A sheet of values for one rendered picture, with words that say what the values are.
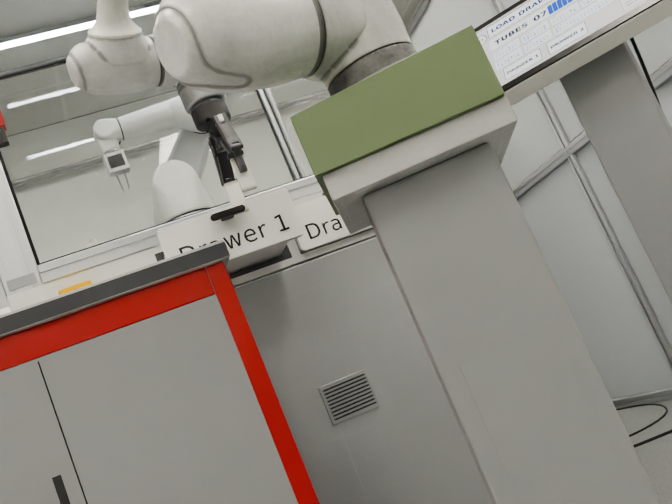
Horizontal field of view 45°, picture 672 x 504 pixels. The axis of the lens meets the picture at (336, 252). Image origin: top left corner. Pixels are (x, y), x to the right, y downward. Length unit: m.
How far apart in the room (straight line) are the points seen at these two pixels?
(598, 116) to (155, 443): 1.24
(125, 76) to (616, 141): 1.07
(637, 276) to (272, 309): 1.76
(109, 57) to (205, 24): 0.50
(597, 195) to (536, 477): 2.22
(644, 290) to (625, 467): 2.12
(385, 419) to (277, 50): 0.97
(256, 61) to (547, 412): 0.63
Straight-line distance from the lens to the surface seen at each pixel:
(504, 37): 2.07
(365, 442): 1.87
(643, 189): 1.94
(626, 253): 3.27
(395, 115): 1.15
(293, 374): 1.85
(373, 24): 1.28
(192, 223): 1.70
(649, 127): 1.94
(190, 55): 1.16
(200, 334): 1.24
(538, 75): 1.90
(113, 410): 1.23
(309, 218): 1.92
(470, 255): 1.16
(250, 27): 1.17
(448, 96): 1.16
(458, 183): 1.18
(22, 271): 1.89
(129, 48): 1.64
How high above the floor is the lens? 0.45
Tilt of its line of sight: 10 degrees up
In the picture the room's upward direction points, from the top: 23 degrees counter-clockwise
